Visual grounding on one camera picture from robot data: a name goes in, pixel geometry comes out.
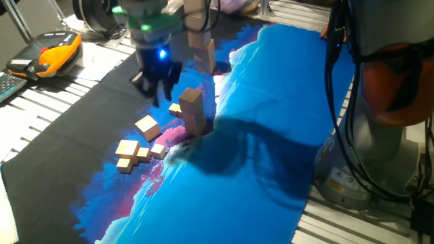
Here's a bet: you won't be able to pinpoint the grey metal base plate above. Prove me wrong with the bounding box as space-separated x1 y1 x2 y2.
56 16 136 48

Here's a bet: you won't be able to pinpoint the bare human hand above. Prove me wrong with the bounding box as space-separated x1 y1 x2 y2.
320 23 349 43

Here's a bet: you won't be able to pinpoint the black round spool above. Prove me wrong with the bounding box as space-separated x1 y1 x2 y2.
72 0 120 35

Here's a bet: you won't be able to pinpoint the metal post with foot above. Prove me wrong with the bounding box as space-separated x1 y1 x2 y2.
258 0 276 18

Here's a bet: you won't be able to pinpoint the orange black teach pendant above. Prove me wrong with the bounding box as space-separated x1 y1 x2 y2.
5 30 83 81

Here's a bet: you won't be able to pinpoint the purple plastic bag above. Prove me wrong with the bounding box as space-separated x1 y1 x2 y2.
220 0 250 14

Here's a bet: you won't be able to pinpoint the dark computer keyboard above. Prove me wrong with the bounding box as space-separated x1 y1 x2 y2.
0 70 28 104

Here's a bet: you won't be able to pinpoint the black cloth strap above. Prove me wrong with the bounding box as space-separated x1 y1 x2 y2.
359 40 434 113

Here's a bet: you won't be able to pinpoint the small wooden cube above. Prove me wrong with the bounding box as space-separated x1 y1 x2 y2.
115 157 134 175
168 102 183 119
136 146 152 164
150 143 167 161

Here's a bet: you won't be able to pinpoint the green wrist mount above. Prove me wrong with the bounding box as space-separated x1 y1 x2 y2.
111 5 184 33

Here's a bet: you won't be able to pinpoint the blue landscape printed cloth mat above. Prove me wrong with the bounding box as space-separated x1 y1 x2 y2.
0 9 357 244

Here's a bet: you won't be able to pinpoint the aluminium frame post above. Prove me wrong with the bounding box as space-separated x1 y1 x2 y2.
1 0 35 43

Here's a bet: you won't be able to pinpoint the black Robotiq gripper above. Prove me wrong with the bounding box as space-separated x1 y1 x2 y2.
130 42 183 108

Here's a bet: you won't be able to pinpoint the white paper sheets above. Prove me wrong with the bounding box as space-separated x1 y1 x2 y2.
64 42 136 82

